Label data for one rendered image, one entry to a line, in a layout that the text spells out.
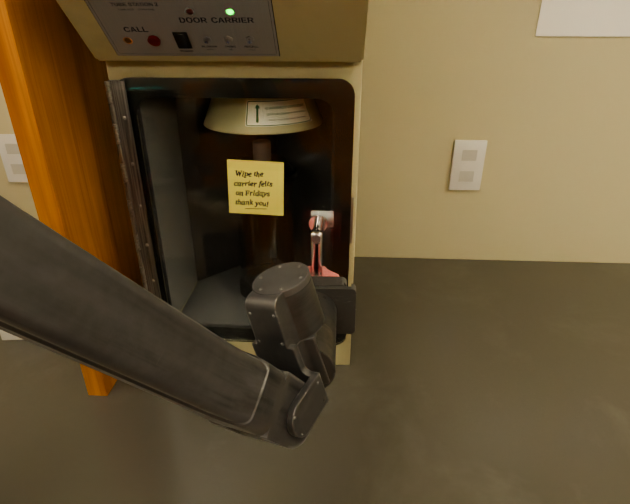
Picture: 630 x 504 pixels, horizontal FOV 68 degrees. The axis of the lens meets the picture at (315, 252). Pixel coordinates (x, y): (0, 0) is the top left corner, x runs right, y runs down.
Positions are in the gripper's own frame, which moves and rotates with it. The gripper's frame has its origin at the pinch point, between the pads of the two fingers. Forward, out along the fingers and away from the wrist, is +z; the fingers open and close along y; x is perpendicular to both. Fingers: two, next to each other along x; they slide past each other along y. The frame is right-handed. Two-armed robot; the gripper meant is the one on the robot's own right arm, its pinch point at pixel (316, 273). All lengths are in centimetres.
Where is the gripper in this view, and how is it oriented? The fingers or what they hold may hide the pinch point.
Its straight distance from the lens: 64.5
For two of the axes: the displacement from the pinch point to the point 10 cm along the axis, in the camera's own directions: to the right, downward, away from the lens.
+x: 0.1, 8.9, 4.6
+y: -10.0, -0.2, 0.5
